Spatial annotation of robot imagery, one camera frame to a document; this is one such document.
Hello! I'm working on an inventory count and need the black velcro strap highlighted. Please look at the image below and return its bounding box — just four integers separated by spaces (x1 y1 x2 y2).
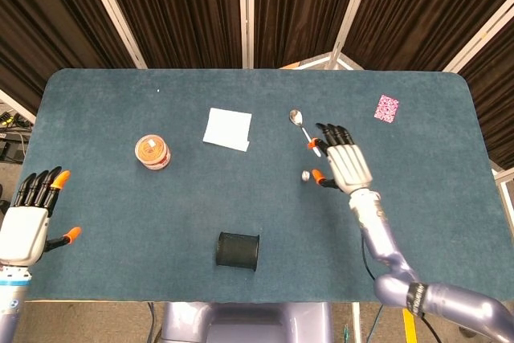
405 281 427 316

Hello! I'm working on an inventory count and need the pink patterned card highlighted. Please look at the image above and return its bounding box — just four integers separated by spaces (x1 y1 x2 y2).
373 94 400 123

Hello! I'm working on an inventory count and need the black floor cable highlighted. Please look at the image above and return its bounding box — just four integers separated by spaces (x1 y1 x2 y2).
146 302 158 343

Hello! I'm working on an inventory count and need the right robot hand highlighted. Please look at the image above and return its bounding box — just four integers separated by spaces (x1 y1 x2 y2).
307 121 374 195

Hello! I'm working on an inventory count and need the yellow floor tape strip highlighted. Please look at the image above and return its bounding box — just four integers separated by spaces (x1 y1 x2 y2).
402 308 417 343

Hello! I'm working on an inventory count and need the lavender robot base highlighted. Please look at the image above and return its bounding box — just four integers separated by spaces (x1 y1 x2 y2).
160 301 334 343

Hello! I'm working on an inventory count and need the silver metal spoon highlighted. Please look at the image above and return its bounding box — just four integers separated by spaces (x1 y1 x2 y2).
288 108 322 158

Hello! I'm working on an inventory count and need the white table leg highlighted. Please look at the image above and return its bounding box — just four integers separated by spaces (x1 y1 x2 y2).
352 301 363 343

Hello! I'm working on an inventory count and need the white metal frame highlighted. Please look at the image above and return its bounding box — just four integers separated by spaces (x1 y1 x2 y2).
492 168 514 247

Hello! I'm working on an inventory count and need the dark pleated divider panel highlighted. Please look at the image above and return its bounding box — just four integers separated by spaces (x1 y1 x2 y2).
341 0 514 73
247 0 378 70
441 0 514 171
96 0 248 70
0 0 148 119

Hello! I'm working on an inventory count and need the blue floor cable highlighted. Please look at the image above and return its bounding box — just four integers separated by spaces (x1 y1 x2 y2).
369 304 386 343

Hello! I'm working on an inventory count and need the black mesh pen holder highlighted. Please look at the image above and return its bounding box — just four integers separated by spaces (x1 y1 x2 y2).
215 231 261 272

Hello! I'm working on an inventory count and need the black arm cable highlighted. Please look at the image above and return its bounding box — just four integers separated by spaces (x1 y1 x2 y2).
361 234 381 282

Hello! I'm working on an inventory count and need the white folded paper napkin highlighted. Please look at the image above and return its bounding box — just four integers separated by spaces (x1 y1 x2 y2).
202 107 253 153

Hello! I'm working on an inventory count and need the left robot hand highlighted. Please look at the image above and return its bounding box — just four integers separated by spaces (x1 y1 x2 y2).
0 165 83 267

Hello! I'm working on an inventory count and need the blue felt table cover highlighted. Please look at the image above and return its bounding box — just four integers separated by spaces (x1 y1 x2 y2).
22 68 497 304

